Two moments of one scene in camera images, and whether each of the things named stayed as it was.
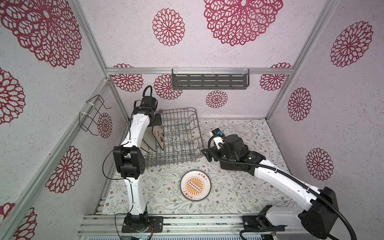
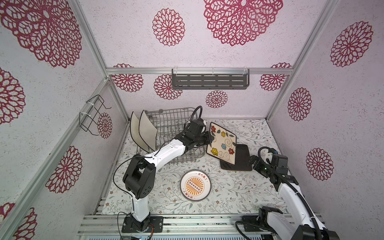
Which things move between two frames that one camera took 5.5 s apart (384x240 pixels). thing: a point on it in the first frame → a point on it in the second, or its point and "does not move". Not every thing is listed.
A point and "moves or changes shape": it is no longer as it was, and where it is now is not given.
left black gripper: [158, 120] → [209, 138]
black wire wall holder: [88, 116] does not move
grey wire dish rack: [183, 141] does not move
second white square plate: [149, 138] does not move
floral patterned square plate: [158, 132] moves or changes shape
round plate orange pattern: [195, 185] does not move
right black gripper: [209, 154] → [259, 162]
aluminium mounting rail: [110, 225] does not move
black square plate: [234, 166] does not move
